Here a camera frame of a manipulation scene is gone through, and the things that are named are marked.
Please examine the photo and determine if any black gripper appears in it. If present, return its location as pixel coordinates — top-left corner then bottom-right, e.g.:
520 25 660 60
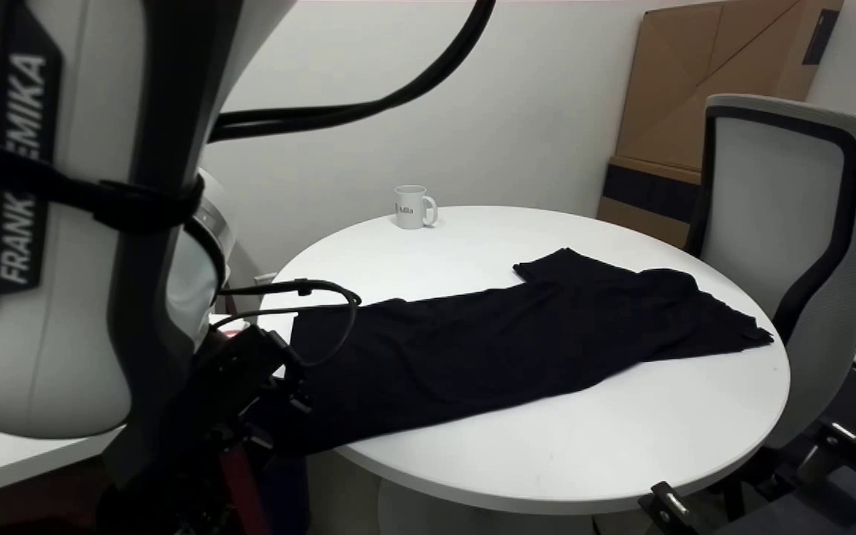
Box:
202 323 299 440

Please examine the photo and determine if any black shirt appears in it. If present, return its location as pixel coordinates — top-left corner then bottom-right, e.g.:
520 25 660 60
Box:
275 247 779 461

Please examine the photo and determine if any white mug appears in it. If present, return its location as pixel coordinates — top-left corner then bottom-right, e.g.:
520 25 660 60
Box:
391 181 442 232

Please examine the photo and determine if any large cardboard sheet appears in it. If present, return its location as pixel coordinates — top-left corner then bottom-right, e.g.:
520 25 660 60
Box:
593 0 846 250

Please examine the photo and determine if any grey mesh office chair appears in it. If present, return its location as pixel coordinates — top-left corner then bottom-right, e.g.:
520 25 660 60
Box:
681 92 856 450

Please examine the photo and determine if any thin black cable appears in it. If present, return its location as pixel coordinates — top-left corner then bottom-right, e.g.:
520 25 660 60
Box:
210 275 364 370

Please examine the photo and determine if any thick black cable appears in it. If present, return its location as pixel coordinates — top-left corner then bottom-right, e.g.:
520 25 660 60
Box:
207 0 500 141

